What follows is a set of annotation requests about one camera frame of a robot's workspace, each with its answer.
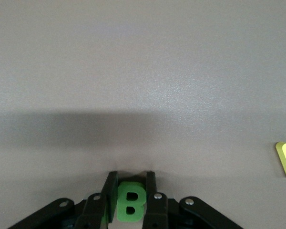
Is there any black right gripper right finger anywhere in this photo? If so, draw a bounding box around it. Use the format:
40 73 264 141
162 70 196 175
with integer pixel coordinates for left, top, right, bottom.
142 170 244 229

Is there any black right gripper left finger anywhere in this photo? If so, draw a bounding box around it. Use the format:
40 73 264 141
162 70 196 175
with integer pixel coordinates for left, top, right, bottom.
7 170 119 229

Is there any green foam letter B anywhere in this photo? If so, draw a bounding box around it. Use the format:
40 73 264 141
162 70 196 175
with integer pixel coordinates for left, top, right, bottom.
116 180 147 223

